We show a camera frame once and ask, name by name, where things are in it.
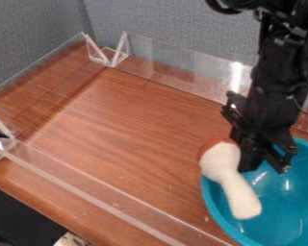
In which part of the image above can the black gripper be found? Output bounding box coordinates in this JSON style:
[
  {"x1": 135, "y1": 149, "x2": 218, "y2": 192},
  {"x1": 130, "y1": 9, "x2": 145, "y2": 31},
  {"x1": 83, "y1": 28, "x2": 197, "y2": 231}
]
[{"x1": 222, "y1": 76, "x2": 298, "y2": 174}]

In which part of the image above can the plush mushroom brown cap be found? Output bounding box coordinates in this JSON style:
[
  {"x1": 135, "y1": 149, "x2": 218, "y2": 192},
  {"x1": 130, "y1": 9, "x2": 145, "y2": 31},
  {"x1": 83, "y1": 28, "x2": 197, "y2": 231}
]
[{"x1": 198, "y1": 138, "x2": 262, "y2": 220}]

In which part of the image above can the blue plastic bowl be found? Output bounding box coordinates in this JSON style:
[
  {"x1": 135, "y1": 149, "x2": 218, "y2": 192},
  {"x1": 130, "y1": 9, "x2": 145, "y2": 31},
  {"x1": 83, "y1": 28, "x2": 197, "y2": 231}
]
[{"x1": 201, "y1": 138, "x2": 308, "y2": 246}]

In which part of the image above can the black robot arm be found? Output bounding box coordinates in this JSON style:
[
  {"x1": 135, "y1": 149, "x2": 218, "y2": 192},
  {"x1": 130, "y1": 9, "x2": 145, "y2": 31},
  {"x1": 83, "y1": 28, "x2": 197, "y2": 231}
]
[{"x1": 205, "y1": 0, "x2": 308, "y2": 173}]

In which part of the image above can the clear acrylic back barrier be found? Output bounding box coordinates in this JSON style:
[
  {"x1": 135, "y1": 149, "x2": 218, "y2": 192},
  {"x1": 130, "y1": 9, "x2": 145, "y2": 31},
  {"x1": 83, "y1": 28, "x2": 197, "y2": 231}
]
[{"x1": 82, "y1": 31, "x2": 308, "y2": 137}]

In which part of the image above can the clear acrylic barrier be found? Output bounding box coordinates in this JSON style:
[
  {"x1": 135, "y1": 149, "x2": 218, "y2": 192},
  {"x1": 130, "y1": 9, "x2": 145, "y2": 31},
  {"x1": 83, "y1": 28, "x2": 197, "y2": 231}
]
[
  {"x1": 0, "y1": 31, "x2": 90, "y2": 100},
  {"x1": 82, "y1": 31, "x2": 308, "y2": 137},
  {"x1": 0, "y1": 120, "x2": 231, "y2": 246}
]

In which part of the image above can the clear acrylic front barrier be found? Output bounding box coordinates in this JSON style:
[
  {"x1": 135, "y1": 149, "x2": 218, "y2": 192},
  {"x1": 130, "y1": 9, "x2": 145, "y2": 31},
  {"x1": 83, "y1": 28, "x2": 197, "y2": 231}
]
[{"x1": 0, "y1": 120, "x2": 231, "y2": 246}]

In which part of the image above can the clear acrylic left barrier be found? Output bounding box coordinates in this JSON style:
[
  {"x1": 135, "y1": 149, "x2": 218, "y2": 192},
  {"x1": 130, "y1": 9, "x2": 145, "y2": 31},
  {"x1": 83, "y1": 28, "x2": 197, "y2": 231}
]
[{"x1": 0, "y1": 31, "x2": 90, "y2": 100}]

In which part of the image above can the black cable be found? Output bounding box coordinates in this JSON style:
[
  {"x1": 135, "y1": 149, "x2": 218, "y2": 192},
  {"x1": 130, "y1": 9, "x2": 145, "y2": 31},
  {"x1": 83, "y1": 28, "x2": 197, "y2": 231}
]
[{"x1": 290, "y1": 92, "x2": 308, "y2": 115}]

